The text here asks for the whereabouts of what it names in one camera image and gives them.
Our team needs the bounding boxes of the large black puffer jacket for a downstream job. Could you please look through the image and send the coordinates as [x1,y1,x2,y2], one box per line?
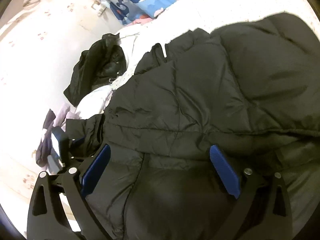
[66,13,319,239]

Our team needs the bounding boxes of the purple and navy cloth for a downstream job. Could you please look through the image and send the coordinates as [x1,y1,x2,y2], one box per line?
[35,108,70,174]

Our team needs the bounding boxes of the small black jacket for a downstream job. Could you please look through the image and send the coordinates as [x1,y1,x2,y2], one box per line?
[63,33,127,107]

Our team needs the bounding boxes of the white cherry print bedsheet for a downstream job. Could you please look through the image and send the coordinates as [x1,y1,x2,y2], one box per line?
[119,0,319,42]

